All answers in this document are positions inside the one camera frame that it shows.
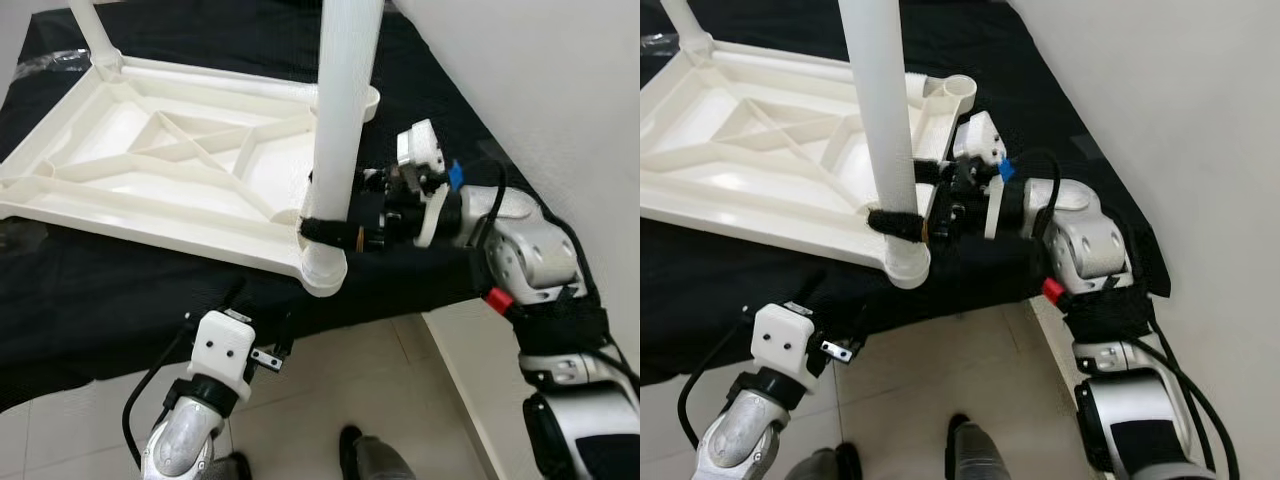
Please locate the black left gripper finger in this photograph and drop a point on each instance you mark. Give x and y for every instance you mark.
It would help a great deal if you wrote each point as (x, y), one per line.
(286, 342)
(859, 325)
(815, 288)
(235, 294)

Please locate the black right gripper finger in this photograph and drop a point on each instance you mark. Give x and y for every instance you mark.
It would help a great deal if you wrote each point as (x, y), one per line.
(928, 172)
(368, 182)
(895, 224)
(328, 232)

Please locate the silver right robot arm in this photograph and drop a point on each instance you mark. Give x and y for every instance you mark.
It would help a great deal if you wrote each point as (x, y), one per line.
(1090, 250)
(530, 260)

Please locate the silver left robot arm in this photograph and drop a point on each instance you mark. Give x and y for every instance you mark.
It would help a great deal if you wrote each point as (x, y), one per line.
(740, 440)
(185, 440)

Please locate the white plastic table top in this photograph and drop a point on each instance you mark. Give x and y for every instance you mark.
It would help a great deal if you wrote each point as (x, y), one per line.
(150, 232)
(760, 215)

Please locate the black table cloth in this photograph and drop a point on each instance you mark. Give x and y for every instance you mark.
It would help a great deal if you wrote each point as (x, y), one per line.
(100, 300)
(720, 300)

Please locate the silver robot left leg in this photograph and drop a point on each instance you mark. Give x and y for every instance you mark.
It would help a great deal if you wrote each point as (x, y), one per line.
(238, 468)
(820, 465)

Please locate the silver robot leg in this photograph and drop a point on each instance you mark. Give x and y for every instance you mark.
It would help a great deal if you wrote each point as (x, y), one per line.
(238, 468)
(975, 455)
(820, 465)
(375, 458)

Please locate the silver robot right leg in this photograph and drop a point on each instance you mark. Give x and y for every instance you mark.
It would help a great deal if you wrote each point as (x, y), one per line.
(975, 455)
(375, 458)

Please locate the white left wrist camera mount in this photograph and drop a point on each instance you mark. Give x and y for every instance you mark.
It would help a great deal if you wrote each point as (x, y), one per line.
(222, 350)
(782, 340)

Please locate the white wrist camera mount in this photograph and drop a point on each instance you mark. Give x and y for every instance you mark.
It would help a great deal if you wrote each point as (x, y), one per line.
(222, 350)
(418, 145)
(782, 340)
(980, 135)

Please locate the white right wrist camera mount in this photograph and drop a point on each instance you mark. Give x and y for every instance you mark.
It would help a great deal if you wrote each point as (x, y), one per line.
(980, 135)
(418, 145)

